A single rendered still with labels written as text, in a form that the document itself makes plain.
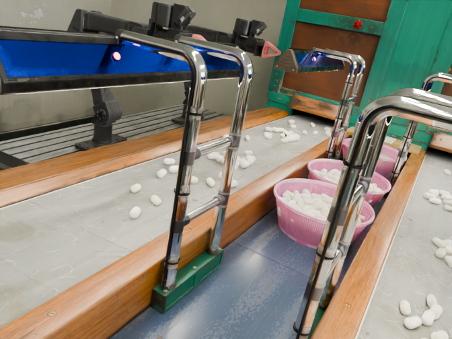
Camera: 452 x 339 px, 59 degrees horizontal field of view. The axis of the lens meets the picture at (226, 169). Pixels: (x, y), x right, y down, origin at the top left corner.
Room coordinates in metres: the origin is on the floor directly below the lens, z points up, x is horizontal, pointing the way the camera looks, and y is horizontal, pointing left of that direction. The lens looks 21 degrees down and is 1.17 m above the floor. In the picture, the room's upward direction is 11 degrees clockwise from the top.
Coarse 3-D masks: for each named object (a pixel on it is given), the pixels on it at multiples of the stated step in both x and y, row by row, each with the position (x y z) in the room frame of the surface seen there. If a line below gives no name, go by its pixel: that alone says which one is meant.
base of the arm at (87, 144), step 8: (96, 128) 1.30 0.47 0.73; (104, 128) 1.31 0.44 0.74; (96, 136) 1.30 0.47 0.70; (104, 136) 1.31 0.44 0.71; (112, 136) 1.41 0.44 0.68; (120, 136) 1.42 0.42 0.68; (80, 144) 1.26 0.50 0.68; (88, 144) 1.27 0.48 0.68; (96, 144) 1.29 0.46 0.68; (104, 144) 1.30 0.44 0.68
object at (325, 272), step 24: (408, 96) 0.58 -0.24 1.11; (432, 96) 0.57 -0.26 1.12; (360, 120) 0.46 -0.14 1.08; (384, 120) 0.59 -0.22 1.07; (432, 120) 0.43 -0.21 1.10; (360, 144) 0.46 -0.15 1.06; (360, 168) 0.45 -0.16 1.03; (336, 192) 0.46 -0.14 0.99; (360, 192) 0.55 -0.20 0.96; (336, 216) 0.45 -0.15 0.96; (336, 240) 0.46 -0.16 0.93; (336, 264) 0.59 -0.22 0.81; (312, 288) 0.45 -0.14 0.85; (312, 312) 0.46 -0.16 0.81
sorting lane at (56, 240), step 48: (240, 144) 1.42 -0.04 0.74; (288, 144) 1.54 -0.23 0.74; (96, 192) 0.82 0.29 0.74; (144, 192) 0.87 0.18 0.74; (192, 192) 0.92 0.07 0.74; (0, 240) 0.58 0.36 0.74; (48, 240) 0.60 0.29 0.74; (96, 240) 0.63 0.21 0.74; (144, 240) 0.66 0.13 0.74; (0, 288) 0.46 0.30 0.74; (48, 288) 0.48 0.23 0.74
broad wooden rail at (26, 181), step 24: (216, 120) 1.60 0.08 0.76; (264, 120) 1.83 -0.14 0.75; (120, 144) 1.10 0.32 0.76; (144, 144) 1.14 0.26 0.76; (168, 144) 1.19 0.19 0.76; (24, 168) 0.82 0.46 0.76; (48, 168) 0.85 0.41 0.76; (72, 168) 0.87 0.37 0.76; (96, 168) 0.92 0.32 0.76; (120, 168) 0.98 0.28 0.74; (0, 192) 0.70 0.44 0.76; (24, 192) 0.74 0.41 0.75; (48, 192) 0.78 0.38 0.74
